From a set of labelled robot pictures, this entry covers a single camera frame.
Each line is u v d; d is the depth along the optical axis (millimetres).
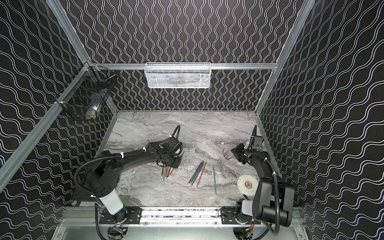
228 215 736
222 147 1004
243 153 783
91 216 760
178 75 677
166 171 898
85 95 925
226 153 978
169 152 700
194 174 880
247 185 843
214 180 868
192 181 857
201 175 883
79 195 751
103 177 468
